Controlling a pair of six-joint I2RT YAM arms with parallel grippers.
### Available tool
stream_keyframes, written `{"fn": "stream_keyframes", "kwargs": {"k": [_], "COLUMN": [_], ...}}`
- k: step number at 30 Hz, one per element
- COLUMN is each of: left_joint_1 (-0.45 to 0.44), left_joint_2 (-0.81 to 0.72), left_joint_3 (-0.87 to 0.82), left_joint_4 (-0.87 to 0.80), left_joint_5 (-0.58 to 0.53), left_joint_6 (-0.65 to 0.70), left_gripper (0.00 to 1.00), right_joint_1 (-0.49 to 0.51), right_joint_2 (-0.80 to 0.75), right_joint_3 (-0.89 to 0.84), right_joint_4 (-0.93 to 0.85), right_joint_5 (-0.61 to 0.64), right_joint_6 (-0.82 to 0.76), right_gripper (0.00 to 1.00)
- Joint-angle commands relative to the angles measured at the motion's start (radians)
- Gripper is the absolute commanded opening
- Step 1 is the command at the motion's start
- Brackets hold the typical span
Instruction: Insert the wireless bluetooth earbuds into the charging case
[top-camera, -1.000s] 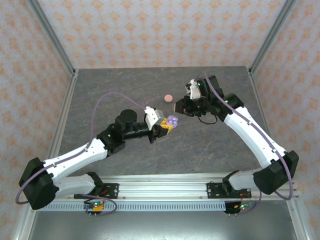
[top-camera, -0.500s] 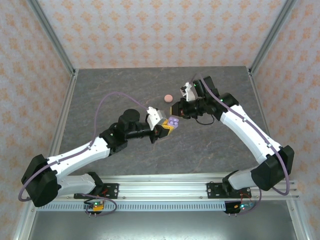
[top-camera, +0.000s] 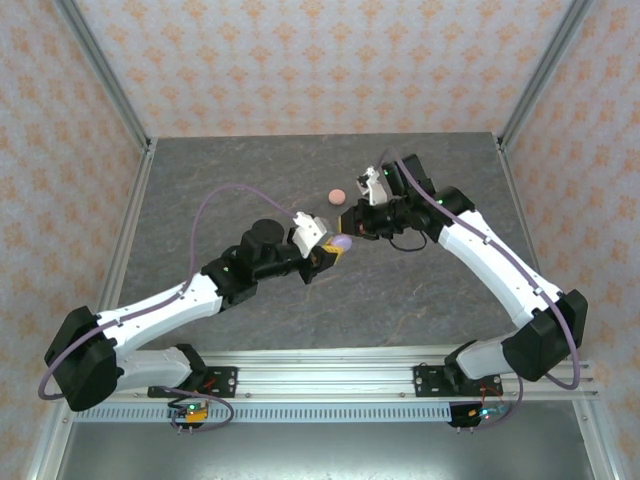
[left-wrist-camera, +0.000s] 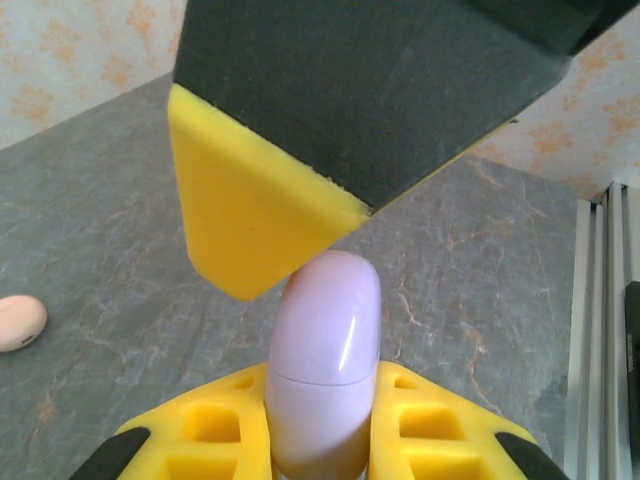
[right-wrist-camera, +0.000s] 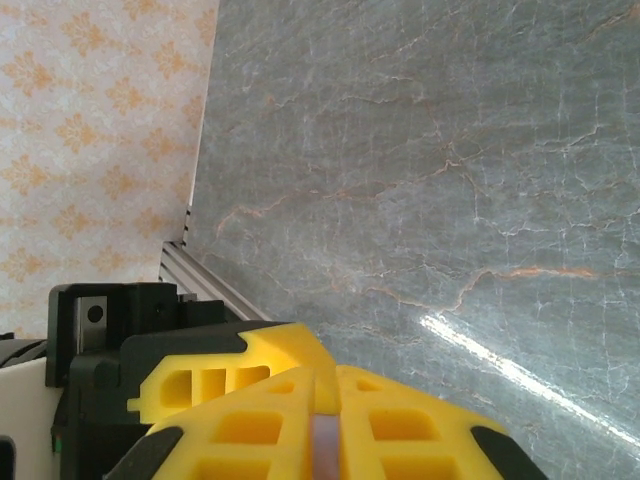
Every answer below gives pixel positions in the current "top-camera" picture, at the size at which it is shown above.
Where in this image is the grey metal shelf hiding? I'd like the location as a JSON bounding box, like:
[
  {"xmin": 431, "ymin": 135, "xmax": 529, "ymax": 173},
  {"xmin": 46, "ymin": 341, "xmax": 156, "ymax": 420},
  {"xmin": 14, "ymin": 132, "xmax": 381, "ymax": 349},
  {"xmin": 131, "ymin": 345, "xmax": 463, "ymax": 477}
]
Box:
[{"xmin": 52, "ymin": 422, "xmax": 594, "ymax": 480}]

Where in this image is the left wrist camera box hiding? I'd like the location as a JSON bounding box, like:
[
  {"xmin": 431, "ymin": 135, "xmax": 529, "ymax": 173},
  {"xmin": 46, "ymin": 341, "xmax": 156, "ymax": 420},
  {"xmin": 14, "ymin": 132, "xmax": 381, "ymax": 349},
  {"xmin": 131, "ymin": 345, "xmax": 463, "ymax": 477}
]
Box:
[{"xmin": 291, "ymin": 211, "xmax": 332, "ymax": 260}]

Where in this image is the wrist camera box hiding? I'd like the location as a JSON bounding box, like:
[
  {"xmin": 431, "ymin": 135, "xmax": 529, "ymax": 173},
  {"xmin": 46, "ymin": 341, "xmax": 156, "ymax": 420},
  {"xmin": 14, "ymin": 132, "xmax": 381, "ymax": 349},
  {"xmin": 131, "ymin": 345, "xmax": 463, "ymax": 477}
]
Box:
[
  {"xmin": 355, "ymin": 165, "xmax": 389, "ymax": 205},
  {"xmin": 291, "ymin": 211, "xmax": 332, "ymax": 260}
]

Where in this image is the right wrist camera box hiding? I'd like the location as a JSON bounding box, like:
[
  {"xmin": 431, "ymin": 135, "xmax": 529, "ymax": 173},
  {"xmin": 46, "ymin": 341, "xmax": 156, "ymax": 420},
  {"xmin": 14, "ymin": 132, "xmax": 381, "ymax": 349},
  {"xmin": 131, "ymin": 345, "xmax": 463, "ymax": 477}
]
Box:
[{"xmin": 355, "ymin": 165, "xmax": 389, "ymax": 205}]

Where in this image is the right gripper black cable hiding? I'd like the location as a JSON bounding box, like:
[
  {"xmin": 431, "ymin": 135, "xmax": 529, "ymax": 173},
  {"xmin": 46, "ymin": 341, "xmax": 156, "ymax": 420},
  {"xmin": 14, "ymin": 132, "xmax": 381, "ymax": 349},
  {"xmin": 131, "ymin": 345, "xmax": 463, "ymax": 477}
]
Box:
[{"xmin": 387, "ymin": 233, "xmax": 433, "ymax": 254}]

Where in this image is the aluminium table side rail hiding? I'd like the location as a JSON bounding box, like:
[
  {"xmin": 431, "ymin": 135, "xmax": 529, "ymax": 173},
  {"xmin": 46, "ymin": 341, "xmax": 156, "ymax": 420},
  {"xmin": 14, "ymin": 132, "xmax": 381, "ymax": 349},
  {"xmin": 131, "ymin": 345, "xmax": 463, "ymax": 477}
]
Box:
[
  {"xmin": 492, "ymin": 132, "xmax": 574, "ymax": 362},
  {"xmin": 79, "ymin": 135, "xmax": 159, "ymax": 364}
]

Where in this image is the aluminium mounting rail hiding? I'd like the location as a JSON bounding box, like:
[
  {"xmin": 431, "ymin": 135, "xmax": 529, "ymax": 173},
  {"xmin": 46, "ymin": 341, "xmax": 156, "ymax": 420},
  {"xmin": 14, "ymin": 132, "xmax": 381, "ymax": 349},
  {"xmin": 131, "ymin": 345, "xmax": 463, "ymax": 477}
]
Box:
[{"xmin": 51, "ymin": 342, "xmax": 601, "ymax": 401}]

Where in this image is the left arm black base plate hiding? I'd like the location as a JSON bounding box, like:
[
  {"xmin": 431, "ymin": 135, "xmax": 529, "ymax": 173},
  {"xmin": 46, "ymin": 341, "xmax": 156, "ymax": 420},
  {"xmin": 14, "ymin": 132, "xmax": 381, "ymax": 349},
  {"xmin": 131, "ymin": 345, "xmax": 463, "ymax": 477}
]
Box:
[{"xmin": 147, "ymin": 366, "xmax": 239, "ymax": 399}]

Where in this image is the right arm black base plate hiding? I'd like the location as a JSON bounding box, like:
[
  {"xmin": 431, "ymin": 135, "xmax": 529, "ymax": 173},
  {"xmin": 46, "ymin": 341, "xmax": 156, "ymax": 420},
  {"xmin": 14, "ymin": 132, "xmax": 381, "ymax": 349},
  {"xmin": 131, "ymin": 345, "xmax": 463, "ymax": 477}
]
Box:
[{"xmin": 413, "ymin": 364, "xmax": 501, "ymax": 399}]

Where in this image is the slotted grey cable duct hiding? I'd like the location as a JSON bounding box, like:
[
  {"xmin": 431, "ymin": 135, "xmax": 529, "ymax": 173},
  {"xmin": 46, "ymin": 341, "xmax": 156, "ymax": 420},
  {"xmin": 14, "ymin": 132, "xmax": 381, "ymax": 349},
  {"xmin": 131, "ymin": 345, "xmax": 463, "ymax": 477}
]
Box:
[{"xmin": 73, "ymin": 402, "xmax": 506, "ymax": 424}]

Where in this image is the aluminium frame post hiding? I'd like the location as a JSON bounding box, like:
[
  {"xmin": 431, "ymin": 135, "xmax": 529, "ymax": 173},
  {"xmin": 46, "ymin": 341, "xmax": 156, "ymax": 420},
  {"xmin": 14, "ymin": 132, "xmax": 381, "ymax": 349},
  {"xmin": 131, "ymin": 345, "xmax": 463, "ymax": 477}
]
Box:
[
  {"xmin": 497, "ymin": 0, "xmax": 600, "ymax": 151},
  {"xmin": 51, "ymin": 0, "xmax": 155, "ymax": 151}
]

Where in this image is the aluminium frame strut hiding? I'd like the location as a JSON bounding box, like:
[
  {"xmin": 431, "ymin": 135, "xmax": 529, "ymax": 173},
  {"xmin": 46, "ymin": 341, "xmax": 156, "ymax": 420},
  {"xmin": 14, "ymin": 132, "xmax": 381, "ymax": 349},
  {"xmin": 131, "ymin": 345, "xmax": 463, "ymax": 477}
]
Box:
[
  {"xmin": 24, "ymin": 399, "xmax": 77, "ymax": 480},
  {"xmin": 571, "ymin": 399, "xmax": 622, "ymax": 480}
]

